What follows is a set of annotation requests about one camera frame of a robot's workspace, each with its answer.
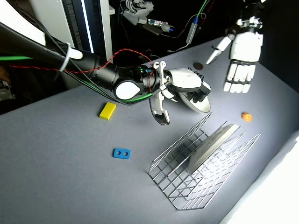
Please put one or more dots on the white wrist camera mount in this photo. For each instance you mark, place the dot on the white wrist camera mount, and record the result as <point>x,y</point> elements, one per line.
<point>158,112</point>
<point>255,22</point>

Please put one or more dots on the white robot column blue light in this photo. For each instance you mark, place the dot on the white robot column blue light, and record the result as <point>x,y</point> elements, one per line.
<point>56,18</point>

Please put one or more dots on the yellow rectangular block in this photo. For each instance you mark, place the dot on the yellow rectangular block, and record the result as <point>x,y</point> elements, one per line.
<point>107,110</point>

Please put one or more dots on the brown round disc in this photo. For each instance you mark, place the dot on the brown round disc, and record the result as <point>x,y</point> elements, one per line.
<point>198,66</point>

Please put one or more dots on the spare white robot hand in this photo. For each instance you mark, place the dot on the spare white robot hand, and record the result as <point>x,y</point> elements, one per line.
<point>137,11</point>

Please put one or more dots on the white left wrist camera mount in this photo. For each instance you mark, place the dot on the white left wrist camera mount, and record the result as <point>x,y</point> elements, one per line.
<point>255,22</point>

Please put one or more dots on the small grey dongle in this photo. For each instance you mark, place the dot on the small grey dongle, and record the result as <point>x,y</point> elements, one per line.
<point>165,27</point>

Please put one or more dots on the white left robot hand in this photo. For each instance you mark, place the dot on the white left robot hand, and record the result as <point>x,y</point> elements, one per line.
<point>245,46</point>

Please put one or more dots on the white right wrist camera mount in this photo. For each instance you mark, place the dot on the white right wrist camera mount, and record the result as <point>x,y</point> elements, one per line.
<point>158,112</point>

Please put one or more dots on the small colourful circuit board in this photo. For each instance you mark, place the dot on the small colourful circuit board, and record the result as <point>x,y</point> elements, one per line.
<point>157,22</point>

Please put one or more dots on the flat black device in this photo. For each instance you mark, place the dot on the flat black device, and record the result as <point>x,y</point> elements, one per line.
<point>151,29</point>

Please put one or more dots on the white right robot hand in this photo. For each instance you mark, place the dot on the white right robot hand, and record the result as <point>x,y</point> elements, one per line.
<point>184,79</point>

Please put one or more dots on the blue block with two holes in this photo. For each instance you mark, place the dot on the blue block with two holes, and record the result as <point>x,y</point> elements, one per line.
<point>115,154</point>

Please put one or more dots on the small orange toy food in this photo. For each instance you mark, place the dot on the small orange toy food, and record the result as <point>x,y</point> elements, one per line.
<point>247,117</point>

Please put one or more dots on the cream round plate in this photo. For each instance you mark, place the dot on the cream round plate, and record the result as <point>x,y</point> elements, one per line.
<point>210,147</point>
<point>203,106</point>

